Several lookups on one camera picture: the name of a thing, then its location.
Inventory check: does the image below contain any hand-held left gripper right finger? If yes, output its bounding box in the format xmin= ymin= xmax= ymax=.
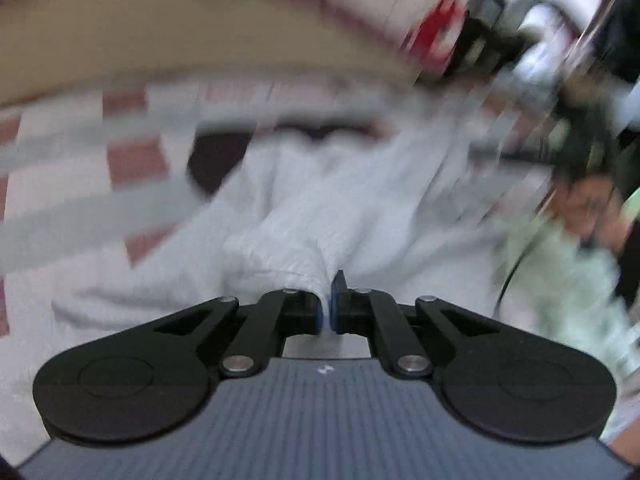
xmin=330 ymin=269 xmax=504 ymax=379

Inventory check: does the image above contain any person's pale green top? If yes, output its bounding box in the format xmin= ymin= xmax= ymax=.
xmin=495 ymin=205 xmax=640 ymax=386

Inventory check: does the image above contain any dark cloth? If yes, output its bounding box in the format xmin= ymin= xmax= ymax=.
xmin=187 ymin=130 xmax=261 ymax=196

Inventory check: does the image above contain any white ribbed garment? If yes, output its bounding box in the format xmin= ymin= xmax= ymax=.
xmin=50 ymin=127 xmax=506 ymax=361

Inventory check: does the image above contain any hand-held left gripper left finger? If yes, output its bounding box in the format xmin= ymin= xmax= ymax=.
xmin=150 ymin=287 xmax=325 ymax=379

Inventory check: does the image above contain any beige headboard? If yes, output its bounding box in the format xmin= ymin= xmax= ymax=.
xmin=0 ymin=0 xmax=416 ymax=106

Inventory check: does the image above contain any person's head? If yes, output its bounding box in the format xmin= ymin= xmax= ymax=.
xmin=547 ymin=110 xmax=636 ymax=261

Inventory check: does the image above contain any pink grey checkered blanket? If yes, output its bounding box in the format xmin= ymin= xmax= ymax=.
xmin=0 ymin=77 xmax=561 ymax=466

